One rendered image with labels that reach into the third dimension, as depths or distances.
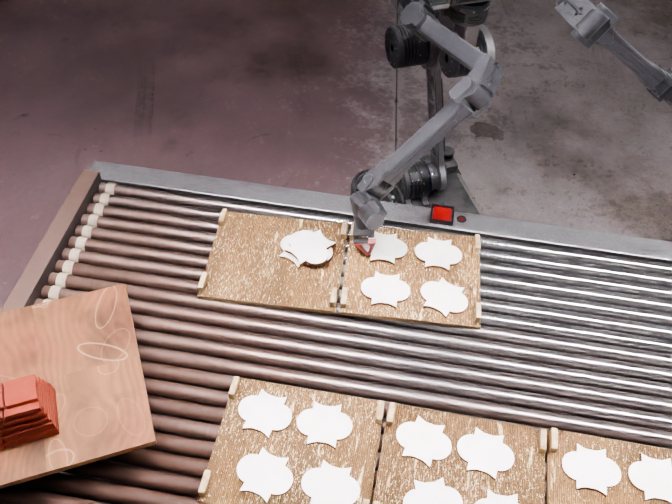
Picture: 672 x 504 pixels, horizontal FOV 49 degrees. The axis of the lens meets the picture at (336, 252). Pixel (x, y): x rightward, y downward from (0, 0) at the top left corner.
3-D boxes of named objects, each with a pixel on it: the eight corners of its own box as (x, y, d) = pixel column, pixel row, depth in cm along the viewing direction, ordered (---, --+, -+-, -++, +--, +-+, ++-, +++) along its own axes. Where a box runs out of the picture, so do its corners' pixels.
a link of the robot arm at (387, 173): (487, 90, 204) (465, 72, 196) (496, 103, 200) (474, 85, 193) (377, 190, 221) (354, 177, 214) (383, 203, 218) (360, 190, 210)
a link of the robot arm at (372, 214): (387, 182, 219) (368, 171, 213) (405, 203, 211) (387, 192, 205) (362, 213, 222) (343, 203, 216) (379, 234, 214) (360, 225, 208)
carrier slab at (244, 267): (223, 214, 240) (223, 210, 239) (348, 227, 238) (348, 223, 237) (197, 299, 218) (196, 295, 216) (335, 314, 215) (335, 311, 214)
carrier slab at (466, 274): (351, 227, 238) (351, 223, 237) (478, 240, 235) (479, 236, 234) (339, 314, 215) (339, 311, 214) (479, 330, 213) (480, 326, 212)
